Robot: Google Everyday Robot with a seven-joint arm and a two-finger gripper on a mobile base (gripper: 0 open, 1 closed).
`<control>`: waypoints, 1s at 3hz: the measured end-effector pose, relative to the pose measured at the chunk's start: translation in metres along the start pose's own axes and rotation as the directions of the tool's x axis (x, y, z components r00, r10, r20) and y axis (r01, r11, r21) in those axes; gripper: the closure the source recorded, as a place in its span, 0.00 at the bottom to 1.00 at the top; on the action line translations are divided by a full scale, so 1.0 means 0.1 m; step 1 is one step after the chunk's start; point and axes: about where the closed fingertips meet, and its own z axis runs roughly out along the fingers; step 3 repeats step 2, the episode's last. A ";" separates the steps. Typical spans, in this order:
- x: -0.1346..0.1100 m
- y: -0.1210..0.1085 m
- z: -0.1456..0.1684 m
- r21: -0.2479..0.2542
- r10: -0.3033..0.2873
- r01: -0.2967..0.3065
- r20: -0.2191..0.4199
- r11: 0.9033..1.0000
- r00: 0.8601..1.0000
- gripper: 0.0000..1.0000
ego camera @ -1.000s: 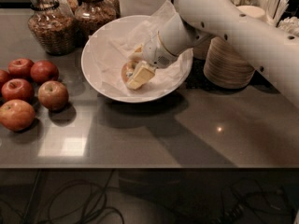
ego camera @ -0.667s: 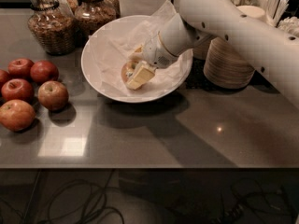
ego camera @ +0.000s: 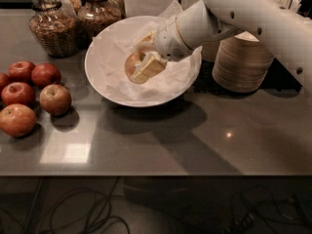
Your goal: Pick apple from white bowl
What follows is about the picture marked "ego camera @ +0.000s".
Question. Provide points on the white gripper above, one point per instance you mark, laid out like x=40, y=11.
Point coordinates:
x=169, y=41

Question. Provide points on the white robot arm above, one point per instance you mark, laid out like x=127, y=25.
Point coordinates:
x=284, y=33

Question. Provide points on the white bowl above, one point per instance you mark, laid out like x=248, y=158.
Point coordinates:
x=97, y=69

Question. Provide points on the paper bowl stack back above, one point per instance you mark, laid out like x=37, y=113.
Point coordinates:
x=209, y=51

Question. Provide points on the paper bowl stack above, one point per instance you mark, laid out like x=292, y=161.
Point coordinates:
x=241, y=63
x=209, y=51

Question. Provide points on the paper bowl stack front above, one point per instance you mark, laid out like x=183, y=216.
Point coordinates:
x=241, y=63

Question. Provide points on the red-green apple middle right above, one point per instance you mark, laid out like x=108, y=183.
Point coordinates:
x=55, y=99

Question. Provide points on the red apple back right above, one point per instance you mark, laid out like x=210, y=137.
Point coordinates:
x=45, y=74

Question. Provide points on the red apple back left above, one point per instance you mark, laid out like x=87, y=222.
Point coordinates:
x=21, y=70

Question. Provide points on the red apple middle left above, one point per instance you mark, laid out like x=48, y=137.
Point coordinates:
x=18, y=92

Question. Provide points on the red apple at left edge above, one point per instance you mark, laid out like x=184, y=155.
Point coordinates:
x=5, y=80

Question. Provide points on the red apple front left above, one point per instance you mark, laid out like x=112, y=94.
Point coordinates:
x=17, y=120

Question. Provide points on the white paper liner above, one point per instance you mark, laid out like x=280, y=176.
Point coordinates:
x=120, y=49

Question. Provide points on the glass granola jar right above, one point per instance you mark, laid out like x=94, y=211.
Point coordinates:
x=96, y=15

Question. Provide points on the glass granola jar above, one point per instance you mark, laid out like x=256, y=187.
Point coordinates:
x=96, y=15
x=54, y=30

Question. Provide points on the glass granola jar left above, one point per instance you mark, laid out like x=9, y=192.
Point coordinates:
x=54, y=30

